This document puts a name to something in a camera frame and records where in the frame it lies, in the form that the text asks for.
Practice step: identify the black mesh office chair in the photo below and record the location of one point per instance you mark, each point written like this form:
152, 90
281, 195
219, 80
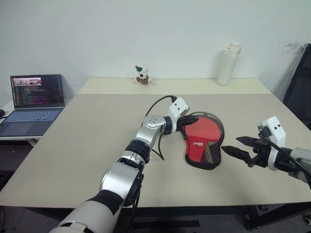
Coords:
299, 89

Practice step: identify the black table frame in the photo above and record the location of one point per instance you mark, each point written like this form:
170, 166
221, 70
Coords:
194, 211

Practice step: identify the red black paddle case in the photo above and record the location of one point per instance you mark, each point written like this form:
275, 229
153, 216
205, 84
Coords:
203, 148

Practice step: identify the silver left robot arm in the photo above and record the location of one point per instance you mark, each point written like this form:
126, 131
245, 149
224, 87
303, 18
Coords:
128, 170

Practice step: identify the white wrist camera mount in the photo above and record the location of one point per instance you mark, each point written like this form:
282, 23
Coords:
275, 136
178, 108

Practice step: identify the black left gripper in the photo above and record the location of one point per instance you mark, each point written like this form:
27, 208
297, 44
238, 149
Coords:
182, 122

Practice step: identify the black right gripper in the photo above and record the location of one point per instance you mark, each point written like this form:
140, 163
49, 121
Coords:
262, 151

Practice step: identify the small plush dog toy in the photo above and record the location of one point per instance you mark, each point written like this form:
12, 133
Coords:
143, 76

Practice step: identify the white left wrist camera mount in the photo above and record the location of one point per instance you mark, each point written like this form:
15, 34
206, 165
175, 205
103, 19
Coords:
178, 108

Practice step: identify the black computer mouse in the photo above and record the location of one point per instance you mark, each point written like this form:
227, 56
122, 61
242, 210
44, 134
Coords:
2, 112

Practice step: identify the open grey laptop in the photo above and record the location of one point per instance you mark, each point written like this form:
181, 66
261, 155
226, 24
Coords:
31, 104

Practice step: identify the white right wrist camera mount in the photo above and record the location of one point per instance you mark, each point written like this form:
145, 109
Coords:
275, 136

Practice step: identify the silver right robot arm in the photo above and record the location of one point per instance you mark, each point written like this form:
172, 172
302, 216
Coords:
300, 162

